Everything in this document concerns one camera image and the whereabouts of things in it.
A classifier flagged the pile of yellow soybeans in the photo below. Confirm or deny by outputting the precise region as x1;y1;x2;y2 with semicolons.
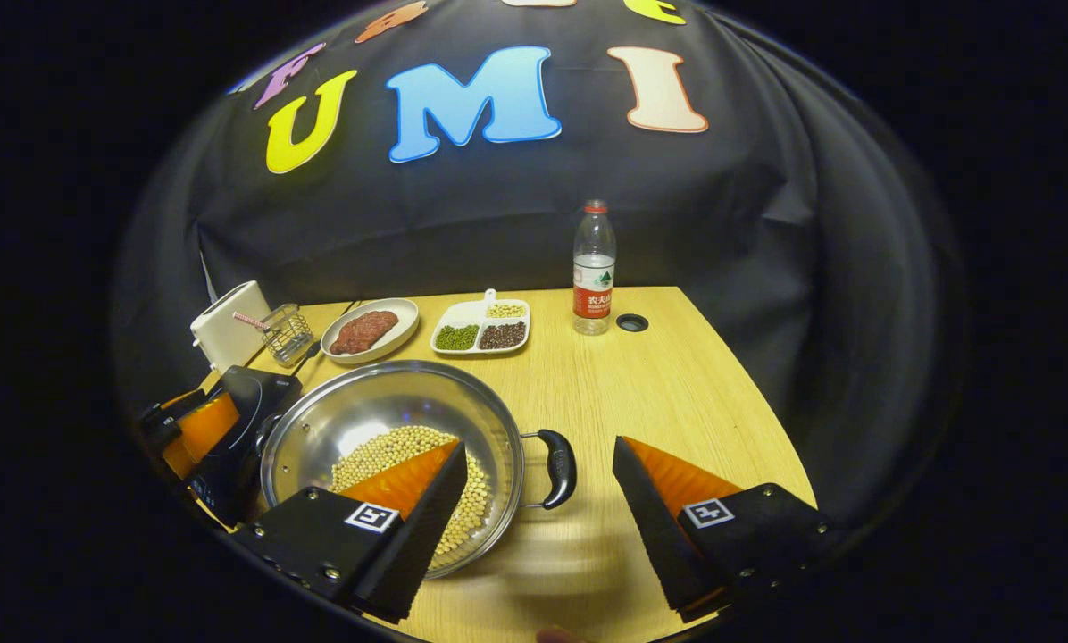
330;425;492;559

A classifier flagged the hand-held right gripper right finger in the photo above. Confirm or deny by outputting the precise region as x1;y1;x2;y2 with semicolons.
612;436;843;623

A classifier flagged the clear plastic water bottle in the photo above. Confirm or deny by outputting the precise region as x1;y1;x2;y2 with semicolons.
572;199;617;337

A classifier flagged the wire mesh basket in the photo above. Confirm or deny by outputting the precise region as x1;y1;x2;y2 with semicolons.
260;304;315;368

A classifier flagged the white divided dish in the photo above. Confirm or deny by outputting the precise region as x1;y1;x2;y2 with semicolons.
430;288;531;356

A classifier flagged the round white plate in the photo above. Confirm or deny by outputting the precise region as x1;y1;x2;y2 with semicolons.
321;297;420;365

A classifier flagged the heap of dark red beans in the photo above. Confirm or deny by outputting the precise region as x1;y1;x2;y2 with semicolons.
479;321;528;350

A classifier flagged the stainless steel pot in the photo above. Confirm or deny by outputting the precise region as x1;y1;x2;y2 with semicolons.
257;360;580;580

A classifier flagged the black induction cooktop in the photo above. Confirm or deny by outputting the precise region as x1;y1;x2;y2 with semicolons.
186;366;303;528

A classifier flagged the white toaster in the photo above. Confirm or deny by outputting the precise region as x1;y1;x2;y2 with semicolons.
190;280;273;374

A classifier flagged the large red meat piece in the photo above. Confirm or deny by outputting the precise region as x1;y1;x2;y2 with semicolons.
355;310;400;347

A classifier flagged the small red meat piece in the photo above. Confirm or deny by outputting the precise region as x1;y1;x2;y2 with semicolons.
330;320;370;355

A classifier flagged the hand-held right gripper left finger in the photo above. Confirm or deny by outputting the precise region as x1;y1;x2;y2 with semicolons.
230;439;470;624

